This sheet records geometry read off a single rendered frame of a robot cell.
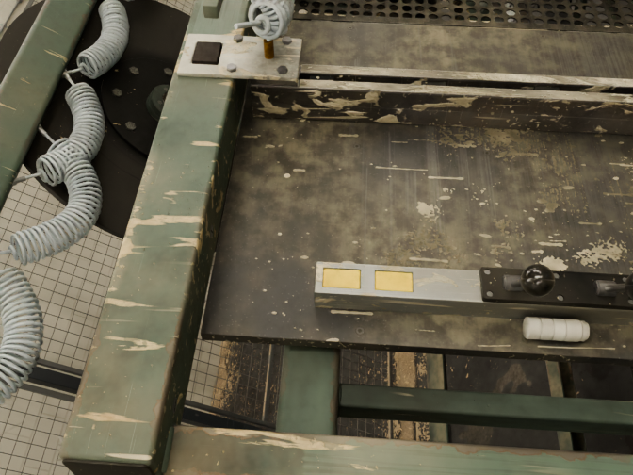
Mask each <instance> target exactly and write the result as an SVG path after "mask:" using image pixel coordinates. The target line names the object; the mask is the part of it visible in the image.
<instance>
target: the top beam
mask: <svg viewBox="0 0 633 475"><path fill-rule="evenodd" d="M203 1H204V0H196V1H195V4H194V7H193V10H192V13H191V16H190V19H189V23H188V26H187V32H186V34H185V37H184V41H183V44H182V47H181V51H180V54H179V57H178V60H177V63H176V66H175V69H174V73H173V76H172V79H171V82H170V87H169V91H168V94H167V97H166V101H165V104H164V106H163V109H162V113H161V116H160V119H159V123H158V126H157V128H156V132H155V135H154V141H153V144H152V147H151V151H150V153H149V156H148V159H147V163H146V166H145V169H144V173H143V175H142V178H141V182H140V185H139V188H138V194H137V197H136V200H135V203H134V206H133V209H132V213H131V216H130V219H129V222H128V225H127V228H126V232H125V235H124V238H123V242H122V246H121V250H120V253H119V256H118V259H117V263H116V266H115V269H114V272H113V275H112V278H111V282H110V285H109V288H108V292H107V294H106V297H105V303H104V306H103V309H102V313H101V316H100V318H99V322H98V325H97V328H96V332H95V335H94V338H93V341H92V344H91V347H90V351H89V356H88V359H87V363H86V365H85V368H84V372H83V375H82V378H81V382H80V385H79V387H78V391H77V394H76V397H75V401H74V404H73V409H72V412H71V415H70V418H69V422H68V425H67V428H66V432H65V435H64V437H63V441H62V444H61V447H60V450H59V457H60V458H61V459H62V464H63V465H64V466H65V467H66V468H68V469H69V470H70V471H71V472H72V473H73V474H74V475H163V473H162V472H161V470H162V464H163V459H164V455H165V450H166V446H167V441H168V436H169V431H170V427H173V426H172V425H173V422H175V423H176V424H177V425H181V421H182V416H183V412H184V406H185V401H186V396H187V388H188V383H189V378H190V372H191V368H192V363H193V358H194V353H195V349H196V344H197V339H198V333H199V329H200V324H201V319H202V314H203V306H204V300H205V295H206V290H207V286H208V281H209V276H210V271H211V266H212V261H213V256H214V251H215V247H216V242H217V237H218V232H219V223H220V218H221V213H222V209H223V204H224V199H225V193H226V189H227V184H228V179H229V174H230V170H231V165H232V159H233V154H234V149H235V141H236V136H237V131H238V127H239V121H240V116H241V111H242V107H243V102H244V97H245V92H246V87H247V82H248V79H241V78H220V77H218V78H215V77H194V76H180V75H177V71H178V67H179V64H180V61H181V57H182V54H183V52H184V48H185V45H186V41H187V36H188V34H211V35H226V36H234V35H237V34H240V35H242V36H248V37H256V33H255V32H254V31H253V29H252V28H251V27H247V28H241V29H235V27H234V25H235V24H238V23H245V22H249V17H248V14H249V8H250V5H251V4H252V2H251V0H223V2H222V5H221V9H220V13H219V17H218V19H213V18H204V15H203Z"/></svg>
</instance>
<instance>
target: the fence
mask: <svg viewBox="0 0 633 475"><path fill-rule="evenodd" d="M324 269H338V270H359V271H360V272H361V274H360V289H355V288H339V287H322V284H323V270H324ZM375 271H387V272H404V273H411V274H412V275H413V292H405V291H388V290H375ZM315 307H323V308H339V309H355V310H371V311H387V312H403V313H420V314H436V315H452V316H468V317H484V318H501V319H524V318H525V317H537V318H538V317H540V318H556V319H579V320H584V321H585V322H587V323H597V324H613V325H629V326H633V310H620V309H603V308H587V307H571V306H554V305H538V304H521V303H489V302H484V301H483V300H482V297H481V287H480V278H479V270H450V269H434V268H417V267H400V266H383V265H366V264H349V263H332V262H317V263H316V283H315Z"/></svg>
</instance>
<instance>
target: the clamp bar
mask: <svg viewBox="0 0 633 475"><path fill-rule="evenodd" d="M259 8H260V9H261V11H262V14H263V15H266V16H267V17H268V18H269V20H270V22H271V29H270V32H269V34H271V35H272V34H275V33H276V31H273V30H278V29H279V26H277V25H279V24H280V22H279V18H278V15H277V13H276V12H275V10H274V9H273V8H270V7H268V6H261V7H259ZM197 41H211V42H221V46H222V50H221V55H220V59H219V65H207V64H192V58H193V55H194V51H195V48H196V44H197ZM301 44H302V39H291V38H290V37H283V38H278V39H275V40H272V41H271V40H266V39H262V38H261V37H248V36H242V35H240V34H237V35H234V36H226V35H211V34H188V36H187V41H186V45H185V48H184V52H183V54H182V57H181V61H180V64H179V67H178V71H177V75H180V76H194V77H215V78H218V77H220V78H241V79H250V82H251V94H252V115H253V117H267V118H287V119H306V120H325V121H345V122H365V123H403V124H423V125H442V126H462V127H482V128H501V129H521V130H541V131H560V132H579V133H599V134H619V135H633V79H623V78H603V77H582V76H561V75H540V74H499V73H478V72H457V71H436V70H416V69H394V68H373V67H352V66H332V65H311V64H302V65H300V51H301Z"/></svg>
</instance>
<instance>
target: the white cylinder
mask: <svg viewBox="0 0 633 475"><path fill-rule="evenodd" d="M523 335H524V338H526V339H540V340H556V341H571V342H578V341H585V340H587V339H588V338H589V335H590V327H589V324H588V323H587V322H585V321H584V320H579V319H556V318H540V317H538V318H537V317H525V318H524V321H523Z"/></svg>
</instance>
